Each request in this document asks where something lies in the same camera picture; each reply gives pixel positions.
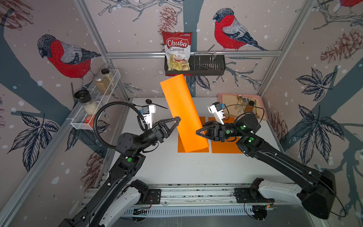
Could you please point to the red cassava chips bag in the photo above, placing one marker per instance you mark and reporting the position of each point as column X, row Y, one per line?
column 177, row 48

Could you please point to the pink tray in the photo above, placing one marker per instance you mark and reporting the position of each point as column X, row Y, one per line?
column 261, row 99

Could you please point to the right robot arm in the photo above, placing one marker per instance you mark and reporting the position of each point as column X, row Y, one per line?
column 318, row 189

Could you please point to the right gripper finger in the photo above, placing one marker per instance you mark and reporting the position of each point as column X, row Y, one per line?
column 209, row 135
column 205, row 127

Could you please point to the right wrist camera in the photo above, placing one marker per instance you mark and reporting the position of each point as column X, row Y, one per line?
column 217, row 109

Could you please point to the small amber bottle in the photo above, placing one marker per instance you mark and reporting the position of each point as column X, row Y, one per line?
column 250, row 106

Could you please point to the clear acrylic wall shelf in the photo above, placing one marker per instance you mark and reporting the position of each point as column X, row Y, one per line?
column 78, row 120

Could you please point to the tan spice jar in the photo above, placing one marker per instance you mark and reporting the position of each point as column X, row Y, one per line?
column 108, row 76

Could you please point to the black spoon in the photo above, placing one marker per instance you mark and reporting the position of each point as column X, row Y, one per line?
column 150, row 102

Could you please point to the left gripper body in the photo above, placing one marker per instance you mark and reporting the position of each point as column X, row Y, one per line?
column 158, row 134

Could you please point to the black wire wall basket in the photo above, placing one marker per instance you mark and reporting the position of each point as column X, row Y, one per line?
column 200, row 65

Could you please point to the black lid rice jar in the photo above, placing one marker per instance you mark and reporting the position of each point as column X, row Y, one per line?
column 89, row 104

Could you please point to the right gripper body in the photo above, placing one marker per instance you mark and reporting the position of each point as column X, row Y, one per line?
column 222, row 132

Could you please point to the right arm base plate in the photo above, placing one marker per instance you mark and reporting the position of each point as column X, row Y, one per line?
column 248, row 195

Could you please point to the orange paper sheet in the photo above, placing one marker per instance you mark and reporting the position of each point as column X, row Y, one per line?
column 181, row 147
column 181, row 104
column 225, row 147

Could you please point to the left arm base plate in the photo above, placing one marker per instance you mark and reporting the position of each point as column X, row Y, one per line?
column 150, row 197

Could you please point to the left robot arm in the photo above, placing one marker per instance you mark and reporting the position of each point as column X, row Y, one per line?
column 120, row 192

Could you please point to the brown spice jar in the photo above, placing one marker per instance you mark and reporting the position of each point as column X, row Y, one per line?
column 102, row 85

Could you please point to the small red packet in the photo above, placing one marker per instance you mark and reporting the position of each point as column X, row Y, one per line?
column 89, row 120

